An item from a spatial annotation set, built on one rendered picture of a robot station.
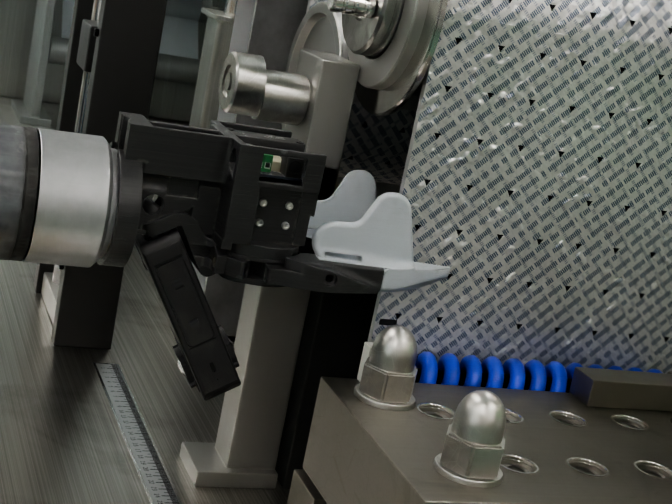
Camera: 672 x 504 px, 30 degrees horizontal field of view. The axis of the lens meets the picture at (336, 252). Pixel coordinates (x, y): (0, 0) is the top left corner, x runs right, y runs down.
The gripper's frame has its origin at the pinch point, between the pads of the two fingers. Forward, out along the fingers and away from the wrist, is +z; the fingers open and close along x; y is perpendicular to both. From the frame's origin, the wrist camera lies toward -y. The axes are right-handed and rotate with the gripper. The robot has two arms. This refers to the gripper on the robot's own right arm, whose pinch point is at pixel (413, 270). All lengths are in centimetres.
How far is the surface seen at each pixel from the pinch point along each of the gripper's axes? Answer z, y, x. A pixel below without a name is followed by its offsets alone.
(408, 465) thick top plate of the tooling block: -5.7, -5.9, -16.1
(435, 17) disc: -2.7, 15.8, -1.2
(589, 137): 10.0, 10.1, -0.4
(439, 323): 2.4, -3.2, -0.4
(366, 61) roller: -3.5, 11.9, 6.2
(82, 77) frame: -15.0, 2.7, 43.9
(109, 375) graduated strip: -12.1, -18.9, 26.8
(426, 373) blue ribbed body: 0.6, -5.5, -3.6
